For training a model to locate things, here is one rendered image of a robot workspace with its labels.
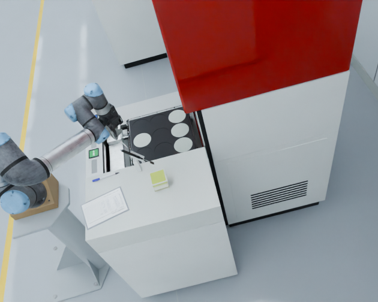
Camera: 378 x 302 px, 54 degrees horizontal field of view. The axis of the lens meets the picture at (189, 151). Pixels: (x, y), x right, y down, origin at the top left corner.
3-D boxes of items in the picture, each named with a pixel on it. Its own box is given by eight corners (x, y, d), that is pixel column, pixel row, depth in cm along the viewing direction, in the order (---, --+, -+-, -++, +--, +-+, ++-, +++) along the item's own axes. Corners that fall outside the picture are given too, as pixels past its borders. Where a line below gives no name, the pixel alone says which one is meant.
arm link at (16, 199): (23, 214, 185) (11, 222, 171) (5, 193, 184) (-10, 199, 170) (41, 199, 184) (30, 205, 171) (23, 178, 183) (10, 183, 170)
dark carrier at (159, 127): (186, 106, 215) (186, 105, 215) (197, 151, 194) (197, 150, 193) (129, 121, 217) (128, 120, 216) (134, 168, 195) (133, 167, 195)
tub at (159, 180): (167, 175, 179) (164, 168, 174) (170, 188, 174) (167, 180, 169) (152, 180, 179) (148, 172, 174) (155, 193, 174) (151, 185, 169)
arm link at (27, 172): (26, 193, 134) (116, 130, 168) (5, 171, 133) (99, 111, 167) (18, 203, 143) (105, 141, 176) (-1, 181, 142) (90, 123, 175)
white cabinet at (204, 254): (207, 162, 299) (188, 88, 236) (239, 278, 239) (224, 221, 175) (131, 182, 302) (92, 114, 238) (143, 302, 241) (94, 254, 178)
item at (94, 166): (108, 116, 234) (100, 100, 223) (113, 188, 199) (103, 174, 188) (94, 120, 234) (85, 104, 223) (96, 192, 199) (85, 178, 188)
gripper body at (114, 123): (124, 123, 187) (116, 106, 178) (111, 134, 184) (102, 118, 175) (114, 117, 191) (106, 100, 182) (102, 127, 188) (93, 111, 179)
